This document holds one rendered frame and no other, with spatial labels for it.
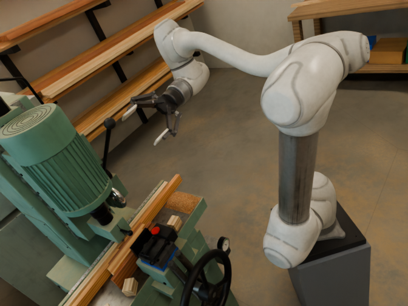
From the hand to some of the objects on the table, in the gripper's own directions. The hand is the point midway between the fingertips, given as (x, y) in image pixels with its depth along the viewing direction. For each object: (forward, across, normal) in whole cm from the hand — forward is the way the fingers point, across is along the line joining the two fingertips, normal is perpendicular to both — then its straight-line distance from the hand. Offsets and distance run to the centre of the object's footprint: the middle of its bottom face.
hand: (141, 129), depth 99 cm
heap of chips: (-2, -27, -30) cm, 40 cm away
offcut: (+9, -30, -27) cm, 42 cm away
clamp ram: (+23, -30, -26) cm, 46 cm away
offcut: (+36, -31, -26) cm, 54 cm away
